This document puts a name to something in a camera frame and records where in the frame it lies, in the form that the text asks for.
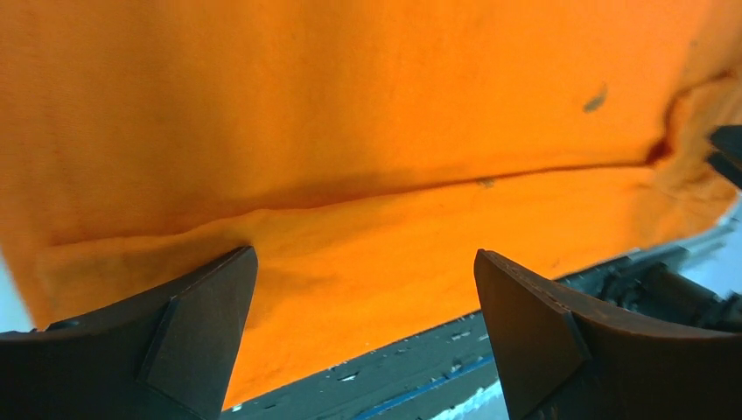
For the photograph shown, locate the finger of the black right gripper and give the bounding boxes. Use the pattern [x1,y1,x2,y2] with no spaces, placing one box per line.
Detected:
[707,125,742,189]

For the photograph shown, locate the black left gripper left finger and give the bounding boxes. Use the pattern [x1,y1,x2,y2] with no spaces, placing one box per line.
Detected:
[1,247,258,419]

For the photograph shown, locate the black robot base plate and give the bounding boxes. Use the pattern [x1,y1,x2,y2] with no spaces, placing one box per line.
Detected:
[222,220,742,420]

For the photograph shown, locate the orange t shirt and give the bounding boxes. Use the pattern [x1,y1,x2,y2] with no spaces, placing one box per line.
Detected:
[1,1,741,403]

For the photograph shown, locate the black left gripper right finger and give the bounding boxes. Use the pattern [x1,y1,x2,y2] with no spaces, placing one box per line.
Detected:
[474,248,741,419]

